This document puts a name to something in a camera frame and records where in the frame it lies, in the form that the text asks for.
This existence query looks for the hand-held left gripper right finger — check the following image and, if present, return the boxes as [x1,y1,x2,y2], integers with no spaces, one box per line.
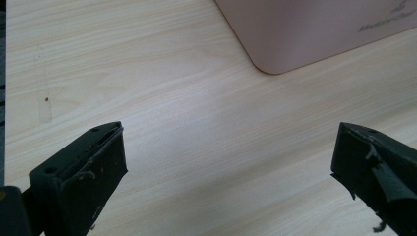
[329,121,417,236]

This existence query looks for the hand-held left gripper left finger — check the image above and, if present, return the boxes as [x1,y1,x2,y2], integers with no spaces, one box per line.
[29,121,129,236]

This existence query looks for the pink plastic storage box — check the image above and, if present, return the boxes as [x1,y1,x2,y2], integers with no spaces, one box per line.
[214,0,417,76]

